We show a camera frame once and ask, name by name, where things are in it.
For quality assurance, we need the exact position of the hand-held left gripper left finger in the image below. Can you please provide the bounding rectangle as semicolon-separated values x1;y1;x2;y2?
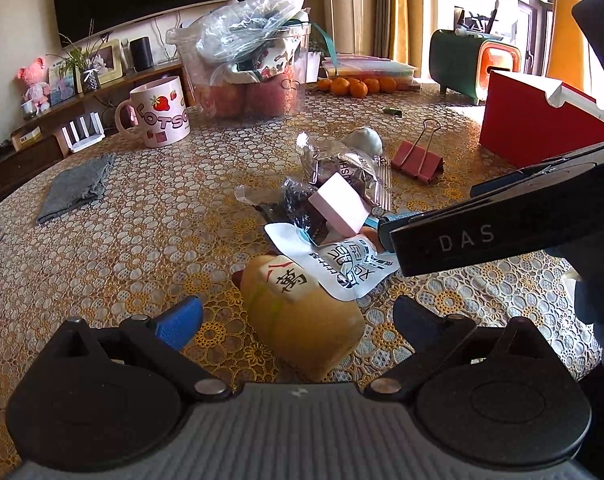
56;295;232;402

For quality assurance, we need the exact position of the pink eraser block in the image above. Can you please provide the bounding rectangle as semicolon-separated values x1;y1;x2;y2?
307;172;372;236

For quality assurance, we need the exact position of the yellow plush toy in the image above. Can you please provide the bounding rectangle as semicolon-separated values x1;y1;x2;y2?
232;254;366;382

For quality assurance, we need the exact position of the green and orange desk organizer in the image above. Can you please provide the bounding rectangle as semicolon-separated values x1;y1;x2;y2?
429;28;524;106

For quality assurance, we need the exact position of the clear plastic container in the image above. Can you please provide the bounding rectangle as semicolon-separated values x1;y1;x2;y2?
178;21;314;122

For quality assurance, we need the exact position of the stack of pastel plastic boxes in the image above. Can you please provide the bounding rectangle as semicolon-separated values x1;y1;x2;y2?
321;55;419;87

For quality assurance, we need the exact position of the pink pig toy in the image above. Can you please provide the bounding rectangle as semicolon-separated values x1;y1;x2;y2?
16;57;53;114

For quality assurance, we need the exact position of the pink strawberry mug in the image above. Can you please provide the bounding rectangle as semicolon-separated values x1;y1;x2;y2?
114;75;192;149

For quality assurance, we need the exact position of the pile of oranges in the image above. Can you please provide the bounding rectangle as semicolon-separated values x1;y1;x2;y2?
316;75;399;99

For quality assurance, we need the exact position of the black speaker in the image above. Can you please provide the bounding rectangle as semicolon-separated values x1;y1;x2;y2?
130;35;155;72

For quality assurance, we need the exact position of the wooden television shelf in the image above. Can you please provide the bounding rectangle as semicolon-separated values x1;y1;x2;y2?
0;59;184;207

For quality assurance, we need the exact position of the yellow photo frame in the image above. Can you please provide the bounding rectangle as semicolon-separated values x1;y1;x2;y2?
84;38;124;85

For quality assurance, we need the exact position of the small picture card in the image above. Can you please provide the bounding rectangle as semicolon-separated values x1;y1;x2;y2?
48;62;78;107

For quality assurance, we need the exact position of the white printed pouch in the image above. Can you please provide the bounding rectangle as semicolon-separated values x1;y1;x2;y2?
264;222;401;302

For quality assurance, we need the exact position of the yellow curtain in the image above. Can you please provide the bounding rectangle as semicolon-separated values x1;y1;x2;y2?
389;0;409;61
546;0;599;82

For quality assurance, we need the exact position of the clear plastic bag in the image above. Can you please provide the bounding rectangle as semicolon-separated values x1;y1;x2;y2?
166;0;306;63

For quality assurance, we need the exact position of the bunch of pens and brushes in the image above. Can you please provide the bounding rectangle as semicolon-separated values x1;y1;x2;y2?
453;0;508;40

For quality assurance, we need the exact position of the printed tote bag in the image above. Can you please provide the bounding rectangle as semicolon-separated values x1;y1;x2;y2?
226;37;304;84

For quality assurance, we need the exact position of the person's right hand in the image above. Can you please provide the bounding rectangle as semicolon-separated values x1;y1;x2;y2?
573;259;604;372

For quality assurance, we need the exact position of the pink binder clip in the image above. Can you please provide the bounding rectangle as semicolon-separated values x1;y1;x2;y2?
390;119;446;185

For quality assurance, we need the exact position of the red apple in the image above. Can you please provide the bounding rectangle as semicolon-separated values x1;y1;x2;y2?
247;80;299;117
196;82;248;119

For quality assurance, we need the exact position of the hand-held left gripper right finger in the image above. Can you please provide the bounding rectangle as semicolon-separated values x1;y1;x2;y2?
364;295;559;402

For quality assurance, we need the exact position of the grey cloth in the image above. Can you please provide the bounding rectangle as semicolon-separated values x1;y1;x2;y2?
35;153;116;225

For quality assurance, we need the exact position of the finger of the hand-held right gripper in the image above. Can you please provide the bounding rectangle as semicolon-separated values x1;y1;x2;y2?
377;161;603;253
469;139;604;199

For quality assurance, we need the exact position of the beige floor air conditioner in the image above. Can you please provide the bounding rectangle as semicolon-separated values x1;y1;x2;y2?
321;0;379;57

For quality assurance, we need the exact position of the pale blue round object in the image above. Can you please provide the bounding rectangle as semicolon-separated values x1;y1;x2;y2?
341;127;384;157

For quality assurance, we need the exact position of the lace-covered desktop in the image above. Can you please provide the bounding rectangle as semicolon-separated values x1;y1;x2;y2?
0;79;604;480

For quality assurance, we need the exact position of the red cardboard box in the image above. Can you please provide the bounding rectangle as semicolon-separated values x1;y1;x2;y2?
479;70;604;169

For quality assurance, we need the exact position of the small potted grass plant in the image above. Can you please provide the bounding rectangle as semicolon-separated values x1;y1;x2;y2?
58;19;114;93

